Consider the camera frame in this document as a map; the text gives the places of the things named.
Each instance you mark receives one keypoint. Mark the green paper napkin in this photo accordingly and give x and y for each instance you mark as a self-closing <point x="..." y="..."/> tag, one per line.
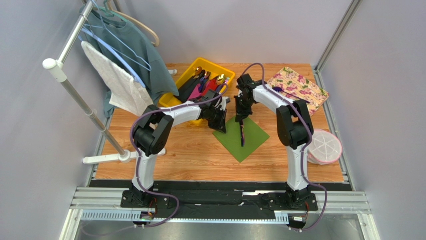
<point x="254" y="138"/>

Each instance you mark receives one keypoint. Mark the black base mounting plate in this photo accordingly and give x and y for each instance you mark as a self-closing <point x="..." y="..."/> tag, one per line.
<point x="221" y="200"/>

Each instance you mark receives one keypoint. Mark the dark purple spoon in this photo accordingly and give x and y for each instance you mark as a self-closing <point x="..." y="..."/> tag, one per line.
<point x="286" y="94"/>

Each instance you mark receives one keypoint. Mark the pink rolled napkin in bin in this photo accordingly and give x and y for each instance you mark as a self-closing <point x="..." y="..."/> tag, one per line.
<point x="195" y="92"/>

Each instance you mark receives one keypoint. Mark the floral patterned tray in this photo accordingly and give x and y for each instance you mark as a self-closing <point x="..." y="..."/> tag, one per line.
<point x="294" y="83"/>

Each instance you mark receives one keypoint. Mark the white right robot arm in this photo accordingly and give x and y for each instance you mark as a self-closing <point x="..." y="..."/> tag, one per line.
<point x="294" y="130"/>

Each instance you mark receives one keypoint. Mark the iridescent rainbow table knife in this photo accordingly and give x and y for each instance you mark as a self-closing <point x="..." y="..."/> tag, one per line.
<point x="242" y="134"/>

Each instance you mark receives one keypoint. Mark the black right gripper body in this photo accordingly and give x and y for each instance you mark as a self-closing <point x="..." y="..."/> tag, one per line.
<point x="242" y="108"/>

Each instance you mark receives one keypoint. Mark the yellow plastic cutlery bin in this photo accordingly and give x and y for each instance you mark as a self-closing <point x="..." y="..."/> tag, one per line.
<point x="200" y="67"/>

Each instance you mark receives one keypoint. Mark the black rolled napkin in bin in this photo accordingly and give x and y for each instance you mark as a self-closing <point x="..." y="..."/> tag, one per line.
<point x="185" y="90"/>

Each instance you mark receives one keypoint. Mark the white mesh food cover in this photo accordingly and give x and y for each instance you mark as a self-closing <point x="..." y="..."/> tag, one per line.
<point x="325" y="148"/>

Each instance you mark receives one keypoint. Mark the grey-green t-shirt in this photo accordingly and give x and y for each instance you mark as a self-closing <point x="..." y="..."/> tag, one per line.
<point x="158" y="81"/>

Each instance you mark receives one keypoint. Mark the aluminium frame rail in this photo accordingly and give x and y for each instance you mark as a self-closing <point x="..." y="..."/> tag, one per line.
<point x="104" y="204"/>

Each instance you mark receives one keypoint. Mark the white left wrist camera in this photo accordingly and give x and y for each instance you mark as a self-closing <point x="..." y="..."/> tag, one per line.
<point x="223" y="103"/>

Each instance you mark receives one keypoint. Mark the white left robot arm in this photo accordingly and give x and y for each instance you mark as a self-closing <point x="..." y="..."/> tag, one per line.
<point x="149" y="136"/>

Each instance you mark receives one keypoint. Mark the red rolled napkin in bin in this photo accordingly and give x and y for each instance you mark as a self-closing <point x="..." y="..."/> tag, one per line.
<point x="211" y="85"/>

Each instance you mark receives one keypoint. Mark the blue wire hanger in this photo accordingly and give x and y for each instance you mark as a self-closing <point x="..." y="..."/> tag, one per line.
<point x="88" y="30"/>

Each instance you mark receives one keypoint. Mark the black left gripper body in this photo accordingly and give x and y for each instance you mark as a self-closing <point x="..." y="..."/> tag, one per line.
<point x="216" y="118"/>

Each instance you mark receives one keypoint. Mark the white towel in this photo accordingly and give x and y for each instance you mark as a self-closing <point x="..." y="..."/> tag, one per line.
<point x="126" y="92"/>

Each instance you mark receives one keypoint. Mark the wooden clothes hanger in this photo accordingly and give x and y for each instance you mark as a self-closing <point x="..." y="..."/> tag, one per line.
<point x="113" y="7"/>

